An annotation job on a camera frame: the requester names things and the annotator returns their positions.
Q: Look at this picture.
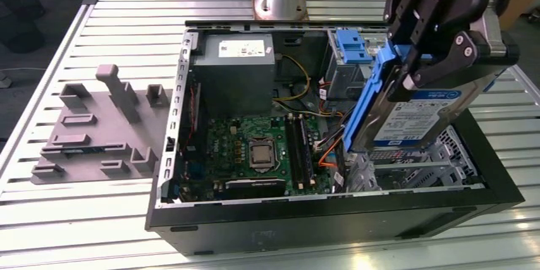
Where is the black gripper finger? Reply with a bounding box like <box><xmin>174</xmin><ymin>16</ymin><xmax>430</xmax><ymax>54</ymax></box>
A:
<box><xmin>386</xmin><ymin>0</ymin><xmax>520</xmax><ymax>102</ymax></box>
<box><xmin>382</xmin><ymin>0</ymin><xmax>424</xmax><ymax>47</ymax></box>

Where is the hard disk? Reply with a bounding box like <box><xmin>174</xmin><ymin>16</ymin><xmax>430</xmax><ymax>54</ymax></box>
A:
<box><xmin>341</xmin><ymin>40</ymin><xmax>498</xmax><ymax>152</ymax></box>

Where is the silver disk bay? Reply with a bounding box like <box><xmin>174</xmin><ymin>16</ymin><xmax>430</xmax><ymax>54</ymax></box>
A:
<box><xmin>349</xmin><ymin>148</ymin><xmax>486</xmax><ymax>193</ymax></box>

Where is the wooden cabinet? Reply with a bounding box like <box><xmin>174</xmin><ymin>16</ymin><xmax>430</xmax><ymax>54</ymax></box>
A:
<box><xmin>484</xmin><ymin>0</ymin><xmax>540</xmax><ymax>42</ymax></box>

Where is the blue drive latch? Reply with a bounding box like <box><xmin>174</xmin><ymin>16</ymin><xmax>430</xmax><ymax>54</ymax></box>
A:
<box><xmin>336</xmin><ymin>29</ymin><xmax>374</xmax><ymax>64</ymax></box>

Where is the silver optical drive cage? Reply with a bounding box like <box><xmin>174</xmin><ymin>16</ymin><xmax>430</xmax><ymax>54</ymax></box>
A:
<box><xmin>324</xmin><ymin>28</ymin><xmax>393</xmax><ymax>101</ymax></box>

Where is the grey power supply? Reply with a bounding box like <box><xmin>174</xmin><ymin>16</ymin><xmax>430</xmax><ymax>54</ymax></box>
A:
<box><xmin>192</xmin><ymin>32</ymin><xmax>277</xmax><ymax>118</ymax></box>

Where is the green motherboard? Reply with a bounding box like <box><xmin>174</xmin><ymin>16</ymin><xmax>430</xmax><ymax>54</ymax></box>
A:
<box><xmin>204</xmin><ymin>114</ymin><xmax>334</xmax><ymax>201</ymax></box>

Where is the silver CPU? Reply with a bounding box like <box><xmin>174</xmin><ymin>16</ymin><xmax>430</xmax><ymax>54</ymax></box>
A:
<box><xmin>249</xmin><ymin>145</ymin><xmax>274</xmax><ymax>164</ymax></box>

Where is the black graphics card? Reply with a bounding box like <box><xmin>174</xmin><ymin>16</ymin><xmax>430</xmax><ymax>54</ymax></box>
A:
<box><xmin>222</xmin><ymin>178</ymin><xmax>286</xmax><ymax>200</ymax></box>

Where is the black PC case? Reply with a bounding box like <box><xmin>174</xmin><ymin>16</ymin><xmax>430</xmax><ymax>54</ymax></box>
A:
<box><xmin>144</xmin><ymin>20</ymin><xmax>526</xmax><ymax>255</ymax></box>

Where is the grey parts rack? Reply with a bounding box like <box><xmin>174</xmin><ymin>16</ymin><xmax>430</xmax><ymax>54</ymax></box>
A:
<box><xmin>29</xmin><ymin>63</ymin><xmax>173</xmax><ymax>186</ymax></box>

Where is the dark RAM stick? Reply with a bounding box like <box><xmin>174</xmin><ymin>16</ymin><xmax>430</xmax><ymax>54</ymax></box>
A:
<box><xmin>61</xmin><ymin>146</ymin><xmax>104</xmax><ymax>154</ymax></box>

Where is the black waste bin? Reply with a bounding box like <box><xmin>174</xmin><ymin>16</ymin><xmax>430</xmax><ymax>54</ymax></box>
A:
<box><xmin>0</xmin><ymin>0</ymin><xmax>48</xmax><ymax>54</ymax></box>

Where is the yellow wire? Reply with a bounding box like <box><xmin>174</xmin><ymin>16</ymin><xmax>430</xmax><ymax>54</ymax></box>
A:
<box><xmin>272</xmin><ymin>54</ymin><xmax>312</xmax><ymax>103</ymax></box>

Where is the black cable bundle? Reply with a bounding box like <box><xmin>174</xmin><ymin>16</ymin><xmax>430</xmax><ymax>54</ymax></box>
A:
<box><xmin>313</xmin><ymin>105</ymin><xmax>360</xmax><ymax>152</ymax></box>

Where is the orange motherboard wire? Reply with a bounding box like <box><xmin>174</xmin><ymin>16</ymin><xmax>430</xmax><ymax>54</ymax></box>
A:
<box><xmin>316</xmin><ymin>124</ymin><xmax>352</xmax><ymax>169</ymax></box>

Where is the white box with cable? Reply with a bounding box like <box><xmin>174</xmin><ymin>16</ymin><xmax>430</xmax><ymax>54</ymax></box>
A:
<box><xmin>0</xmin><ymin>67</ymin><xmax>13</xmax><ymax>89</ymax></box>

